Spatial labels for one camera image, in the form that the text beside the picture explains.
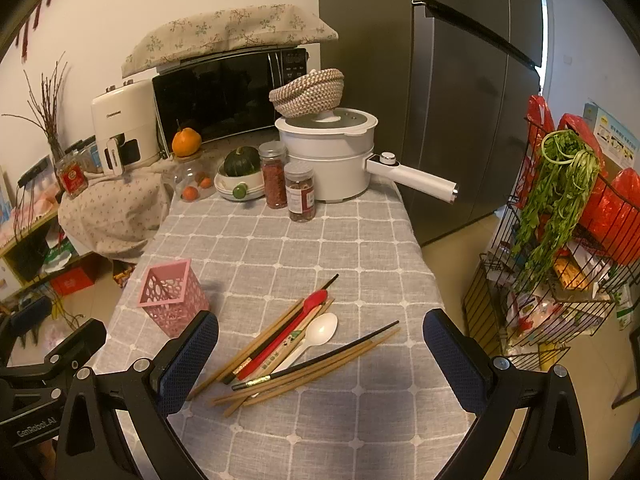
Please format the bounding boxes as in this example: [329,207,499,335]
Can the tall jar of red spice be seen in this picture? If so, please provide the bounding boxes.
[258,141,286,209]

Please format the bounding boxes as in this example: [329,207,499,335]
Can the floral cloth cover on microwave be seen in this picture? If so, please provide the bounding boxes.
[122,3,338,78]

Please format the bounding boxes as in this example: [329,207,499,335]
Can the dried twig bunch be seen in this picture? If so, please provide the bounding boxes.
[2,53,68,164]

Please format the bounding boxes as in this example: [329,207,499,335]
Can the white electric cooking pot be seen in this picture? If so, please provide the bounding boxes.
[274,107,458,203]

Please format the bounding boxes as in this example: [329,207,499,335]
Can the red plastic bags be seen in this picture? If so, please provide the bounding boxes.
[515,96,639,264]

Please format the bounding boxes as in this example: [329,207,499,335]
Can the white plastic spoon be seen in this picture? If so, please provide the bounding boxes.
[274,312,338,372]

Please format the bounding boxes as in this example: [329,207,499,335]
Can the grey checked tablecloth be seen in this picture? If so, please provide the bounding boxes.
[92,179,476,480]

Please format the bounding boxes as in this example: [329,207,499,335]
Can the dark green squash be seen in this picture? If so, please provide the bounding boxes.
[224,146,260,177]

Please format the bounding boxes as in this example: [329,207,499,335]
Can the clear glass jar with fruit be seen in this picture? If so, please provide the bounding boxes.
[174,153,216,203]

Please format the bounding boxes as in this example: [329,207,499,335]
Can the wooden shelf unit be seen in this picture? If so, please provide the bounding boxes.
[1,208,92,301]

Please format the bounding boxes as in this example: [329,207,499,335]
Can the white stacked bowls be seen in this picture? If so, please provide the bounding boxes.
[214,167,265,202]

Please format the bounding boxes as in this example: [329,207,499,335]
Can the woven rope basket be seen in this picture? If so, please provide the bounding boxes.
[269,68,344,118]

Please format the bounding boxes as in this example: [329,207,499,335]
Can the black microwave oven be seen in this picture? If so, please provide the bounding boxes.
[152,47,309,153]

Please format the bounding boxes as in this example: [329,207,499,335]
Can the red gift box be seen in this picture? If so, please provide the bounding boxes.
[51,266,98,297]

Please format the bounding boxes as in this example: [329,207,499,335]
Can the red chinese knot decoration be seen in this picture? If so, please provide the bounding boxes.
[13,0,52,63]

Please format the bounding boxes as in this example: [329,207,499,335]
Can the green lime on bowl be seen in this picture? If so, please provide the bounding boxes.
[232,182,248,200]

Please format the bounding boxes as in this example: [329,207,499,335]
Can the dark grey refrigerator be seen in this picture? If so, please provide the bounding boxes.
[319,0,542,245]

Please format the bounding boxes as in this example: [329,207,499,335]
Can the black wire storage rack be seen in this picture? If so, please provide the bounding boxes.
[460,114,640,372]

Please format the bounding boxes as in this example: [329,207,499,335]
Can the pink perforated utensil holder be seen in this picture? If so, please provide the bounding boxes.
[138,259,209,338]

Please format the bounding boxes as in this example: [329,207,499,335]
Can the short jar with red label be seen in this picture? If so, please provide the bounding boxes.
[284,160,316,222]

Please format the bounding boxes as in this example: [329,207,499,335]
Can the floral cloth over shelf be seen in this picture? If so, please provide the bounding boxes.
[58,159,176,262]

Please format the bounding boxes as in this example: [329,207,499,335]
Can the orange tangerine on jar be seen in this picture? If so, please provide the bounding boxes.
[171,127,202,158]

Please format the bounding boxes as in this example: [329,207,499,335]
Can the wooden chopstick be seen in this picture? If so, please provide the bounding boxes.
[221,331,402,418]
[186,299,304,401]
[245,325,400,406]
[211,327,403,406]

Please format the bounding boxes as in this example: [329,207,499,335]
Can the green leafy vegetable bunch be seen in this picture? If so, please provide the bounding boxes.
[512,129,600,292]

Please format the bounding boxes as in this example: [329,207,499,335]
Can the jar with red gold label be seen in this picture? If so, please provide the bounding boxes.
[56,155,88,198]

